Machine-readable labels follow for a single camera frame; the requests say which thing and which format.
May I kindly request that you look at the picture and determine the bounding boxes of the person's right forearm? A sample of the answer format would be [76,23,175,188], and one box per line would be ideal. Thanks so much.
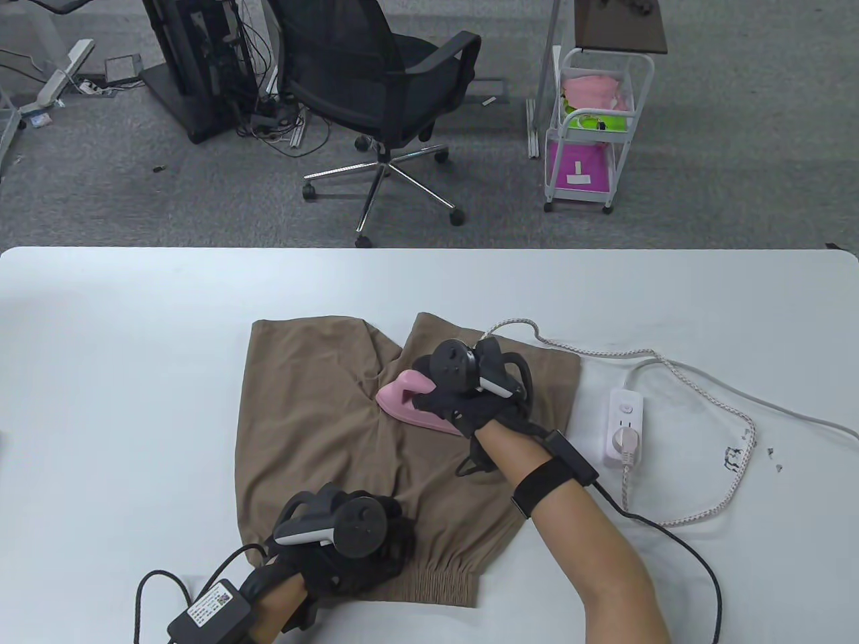
[473,423,672,644]

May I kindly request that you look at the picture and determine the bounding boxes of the white metal frame leg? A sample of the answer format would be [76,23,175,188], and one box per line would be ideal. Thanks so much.
[525,0,563,160]

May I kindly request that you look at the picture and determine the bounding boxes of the black labelled wrist box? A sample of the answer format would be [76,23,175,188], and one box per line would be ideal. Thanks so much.
[166,580,252,644]

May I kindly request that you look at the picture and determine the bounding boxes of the brown shorts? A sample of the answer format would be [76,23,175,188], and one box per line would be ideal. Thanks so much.
[235,312,581,608]

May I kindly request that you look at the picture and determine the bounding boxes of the pink cloth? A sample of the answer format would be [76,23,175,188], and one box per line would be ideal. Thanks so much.
[562,74,631,111]

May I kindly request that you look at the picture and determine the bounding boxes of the black right wrist strap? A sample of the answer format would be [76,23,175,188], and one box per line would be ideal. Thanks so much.
[511,458,578,519]

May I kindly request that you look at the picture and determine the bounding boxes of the black office chair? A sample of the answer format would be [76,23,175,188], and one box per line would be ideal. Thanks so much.
[267,0,483,248]

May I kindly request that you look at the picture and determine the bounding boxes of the black wrist strap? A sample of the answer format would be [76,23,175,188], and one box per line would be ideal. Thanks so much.
[282,587,317,633]
[511,458,578,519]

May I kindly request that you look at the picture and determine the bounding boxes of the pink electric iron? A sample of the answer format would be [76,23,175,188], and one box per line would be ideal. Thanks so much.
[374,369,470,438]

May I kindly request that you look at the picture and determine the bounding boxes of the grey power strip cable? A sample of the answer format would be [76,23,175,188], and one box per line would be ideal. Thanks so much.
[621,358,859,433]

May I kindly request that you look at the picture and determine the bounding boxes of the black left hand tracker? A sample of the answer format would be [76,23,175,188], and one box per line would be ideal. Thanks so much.
[274,484,389,559]

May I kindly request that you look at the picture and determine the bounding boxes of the white table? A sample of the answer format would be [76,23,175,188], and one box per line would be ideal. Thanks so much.
[0,246,859,644]

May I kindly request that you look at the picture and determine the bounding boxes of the person's left forearm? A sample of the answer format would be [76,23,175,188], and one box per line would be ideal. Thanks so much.
[252,574,316,644]

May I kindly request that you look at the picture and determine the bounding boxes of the person's right hand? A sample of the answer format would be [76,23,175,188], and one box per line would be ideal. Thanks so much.
[411,356,531,443]

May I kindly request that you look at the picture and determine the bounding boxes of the magenta box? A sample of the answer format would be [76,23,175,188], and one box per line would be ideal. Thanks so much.
[547,140,615,192]

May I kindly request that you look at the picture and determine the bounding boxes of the black equipment tower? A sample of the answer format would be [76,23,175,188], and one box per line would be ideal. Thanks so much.
[140,0,269,145]

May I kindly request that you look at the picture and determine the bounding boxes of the black right hand tracker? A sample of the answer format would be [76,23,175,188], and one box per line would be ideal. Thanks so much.
[429,337,534,403]

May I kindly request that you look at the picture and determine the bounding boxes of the person's left hand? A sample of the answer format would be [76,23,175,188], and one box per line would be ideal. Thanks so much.
[240,496,417,598]

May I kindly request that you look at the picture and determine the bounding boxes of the green plastic item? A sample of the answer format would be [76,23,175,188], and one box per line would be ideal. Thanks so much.
[564,101,628,131]

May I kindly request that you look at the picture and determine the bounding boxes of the white desk foot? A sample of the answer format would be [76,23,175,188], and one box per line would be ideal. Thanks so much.
[19,38,96,111]

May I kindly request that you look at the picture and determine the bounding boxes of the black left wrist strap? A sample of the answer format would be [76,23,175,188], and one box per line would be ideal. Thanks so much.
[282,587,317,633]

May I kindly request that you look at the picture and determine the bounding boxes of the black hand tracker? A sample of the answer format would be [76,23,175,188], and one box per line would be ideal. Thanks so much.
[274,484,389,559]
[429,337,534,403]

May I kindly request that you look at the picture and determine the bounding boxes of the grey flat box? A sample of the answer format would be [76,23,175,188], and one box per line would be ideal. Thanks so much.
[104,55,144,87]

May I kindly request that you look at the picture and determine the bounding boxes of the white braided iron cord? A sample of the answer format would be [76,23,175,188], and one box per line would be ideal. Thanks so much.
[480,319,758,527]

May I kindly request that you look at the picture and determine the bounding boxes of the black plain wrist box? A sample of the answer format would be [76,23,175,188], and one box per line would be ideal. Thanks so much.
[542,429,599,485]

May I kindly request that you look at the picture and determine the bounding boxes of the black floor cable bundle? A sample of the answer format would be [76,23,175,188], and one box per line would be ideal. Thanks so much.
[235,94,331,158]

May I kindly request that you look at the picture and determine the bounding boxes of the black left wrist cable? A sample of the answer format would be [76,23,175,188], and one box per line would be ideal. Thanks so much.
[134,543,269,644]

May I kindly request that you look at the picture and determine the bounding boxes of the white rolling cart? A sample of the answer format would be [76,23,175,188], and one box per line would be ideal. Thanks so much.
[544,46,656,215]

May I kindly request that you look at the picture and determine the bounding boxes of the dark brown desk top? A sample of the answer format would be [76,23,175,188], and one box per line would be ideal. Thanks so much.
[574,0,669,54]

